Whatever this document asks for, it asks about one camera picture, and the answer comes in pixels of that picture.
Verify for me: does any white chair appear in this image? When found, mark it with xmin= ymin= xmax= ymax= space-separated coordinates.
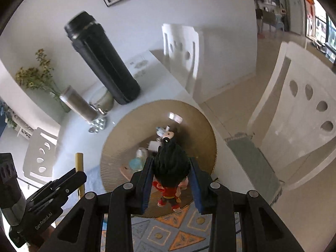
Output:
xmin=162 ymin=23 xmax=204 ymax=102
xmin=23 ymin=128 xmax=58 ymax=185
xmin=247 ymin=41 xmax=336 ymax=191

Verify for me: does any yellow cylinder stick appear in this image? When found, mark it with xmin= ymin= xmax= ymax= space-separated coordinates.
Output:
xmin=75 ymin=152 xmax=86 ymax=199

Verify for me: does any person's left hand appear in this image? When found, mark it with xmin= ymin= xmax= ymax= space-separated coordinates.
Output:
xmin=27 ymin=226 xmax=55 ymax=252

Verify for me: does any black haired red doll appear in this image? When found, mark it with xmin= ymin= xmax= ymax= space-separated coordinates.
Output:
xmin=152 ymin=134 xmax=191 ymax=212

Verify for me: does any round woven straw basket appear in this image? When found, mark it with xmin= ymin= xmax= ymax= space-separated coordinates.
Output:
xmin=100 ymin=100 xmax=217 ymax=218

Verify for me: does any blister pill pack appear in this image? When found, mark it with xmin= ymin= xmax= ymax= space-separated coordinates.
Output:
xmin=88 ymin=117 xmax=107 ymax=133

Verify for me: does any green chair cushion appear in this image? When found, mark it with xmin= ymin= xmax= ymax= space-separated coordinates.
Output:
xmin=225 ymin=133 xmax=283 ymax=206

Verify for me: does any white chair near right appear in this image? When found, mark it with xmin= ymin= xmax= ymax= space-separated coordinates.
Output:
xmin=247 ymin=41 xmax=336 ymax=191

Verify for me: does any white chair far left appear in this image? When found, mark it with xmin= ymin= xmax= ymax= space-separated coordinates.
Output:
xmin=23 ymin=128 xmax=58 ymax=185

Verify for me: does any white blue toy gun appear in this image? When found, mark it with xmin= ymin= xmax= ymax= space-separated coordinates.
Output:
xmin=129 ymin=125 xmax=174 ymax=171

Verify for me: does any white chair far right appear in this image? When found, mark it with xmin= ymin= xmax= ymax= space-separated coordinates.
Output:
xmin=162 ymin=23 xmax=204 ymax=102

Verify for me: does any steel thermos cup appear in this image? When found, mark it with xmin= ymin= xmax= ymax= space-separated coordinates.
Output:
xmin=60 ymin=86 xmax=98 ymax=123

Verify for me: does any pink oval case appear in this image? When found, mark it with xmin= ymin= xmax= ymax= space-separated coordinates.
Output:
xmin=119 ymin=165 xmax=135 ymax=181

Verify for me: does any vase with dried flowers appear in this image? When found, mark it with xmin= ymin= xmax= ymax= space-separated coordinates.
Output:
xmin=15 ymin=48 xmax=70 ymax=113

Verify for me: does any tall black thermos bottle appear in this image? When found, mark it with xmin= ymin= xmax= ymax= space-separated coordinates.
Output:
xmin=64 ymin=11 xmax=141 ymax=105

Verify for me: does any patterned blue woven rug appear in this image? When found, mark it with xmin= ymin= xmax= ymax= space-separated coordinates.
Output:
xmin=63 ymin=162 xmax=242 ymax=252

